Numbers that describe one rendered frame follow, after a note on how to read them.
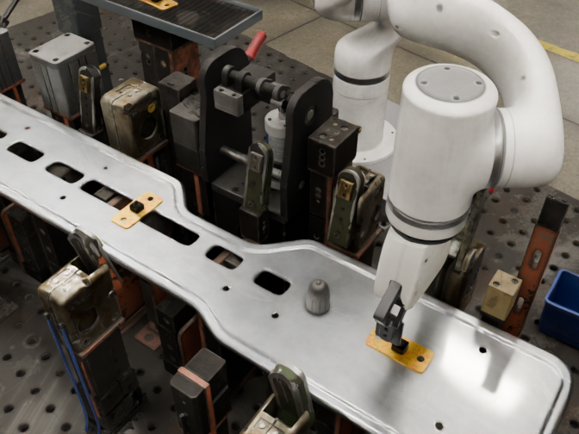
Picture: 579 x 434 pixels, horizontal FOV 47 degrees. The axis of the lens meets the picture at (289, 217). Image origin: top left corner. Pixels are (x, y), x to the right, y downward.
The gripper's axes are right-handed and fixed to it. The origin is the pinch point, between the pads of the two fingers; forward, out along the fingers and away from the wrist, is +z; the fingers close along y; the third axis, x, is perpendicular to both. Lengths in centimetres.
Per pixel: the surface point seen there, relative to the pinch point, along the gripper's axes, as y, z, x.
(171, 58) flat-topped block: -30, 2, -66
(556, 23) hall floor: -313, 112, -56
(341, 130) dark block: -22.3, -3.4, -23.2
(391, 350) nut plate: 1.1, 7.7, -0.6
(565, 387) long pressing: -6.6, 8.3, 19.6
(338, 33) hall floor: -234, 112, -149
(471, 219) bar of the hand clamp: -13.9, -4.8, 1.3
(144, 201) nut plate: -1.6, 8.2, -46.7
